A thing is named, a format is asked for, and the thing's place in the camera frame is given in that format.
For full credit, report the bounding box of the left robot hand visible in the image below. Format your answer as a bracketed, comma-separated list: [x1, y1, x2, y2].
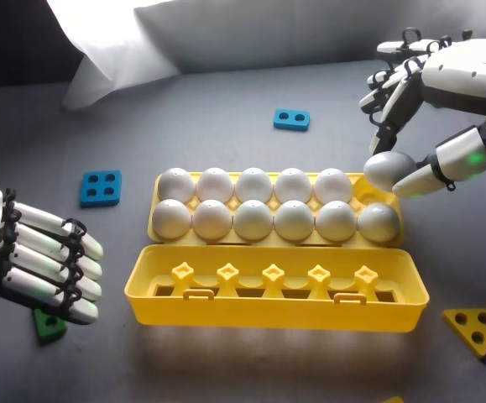
[0, 178, 104, 377]

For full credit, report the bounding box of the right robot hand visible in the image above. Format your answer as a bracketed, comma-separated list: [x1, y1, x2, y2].
[358, 27, 486, 199]

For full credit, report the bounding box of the white toy egg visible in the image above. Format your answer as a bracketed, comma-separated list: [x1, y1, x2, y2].
[312, 167, 353, 205]
[151, 198, 193, 241]
[274, 167, 313, 203]
[157, 167, 196, 203]
[196, 167, 233, 202]
[191, 199, 233, 243]
[315, 200, 358, 243]
[233, 198, 274, 243]
[357, 201, 401, 243]
[273, 199, 315, 243]
[234, 167, 274, 203]
[363, 151, 418, 195]

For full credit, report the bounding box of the yellow plastic egg carton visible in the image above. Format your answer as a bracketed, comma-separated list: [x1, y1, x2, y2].
[123, 170, 431, 334]

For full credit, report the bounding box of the green triangle block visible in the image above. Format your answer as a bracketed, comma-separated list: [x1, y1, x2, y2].
[32, 308, 68, 346]

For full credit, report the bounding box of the blue four-hole block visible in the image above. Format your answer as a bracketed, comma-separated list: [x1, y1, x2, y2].
[79, 170, 123, 209]

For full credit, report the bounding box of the blue two-hole block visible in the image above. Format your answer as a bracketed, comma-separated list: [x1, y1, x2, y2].
[273, 108, 311, 133]

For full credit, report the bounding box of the black backdrop cloth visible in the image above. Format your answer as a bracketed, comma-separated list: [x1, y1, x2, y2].
[0, 0, 85, 90]

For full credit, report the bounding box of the white cloth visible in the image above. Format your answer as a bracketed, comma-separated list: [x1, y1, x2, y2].
[44, 0, 181, 111]

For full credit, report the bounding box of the grey table cloth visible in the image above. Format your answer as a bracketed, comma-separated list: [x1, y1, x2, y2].
[0, 58, 486, 403]

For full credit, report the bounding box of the pale grey cushion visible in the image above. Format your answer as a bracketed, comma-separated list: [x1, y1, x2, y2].
[133, 0, 486, 76]

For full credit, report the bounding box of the yellow three-hole triangle block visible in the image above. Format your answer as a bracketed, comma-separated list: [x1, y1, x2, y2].
[442, 308, 486, 362]

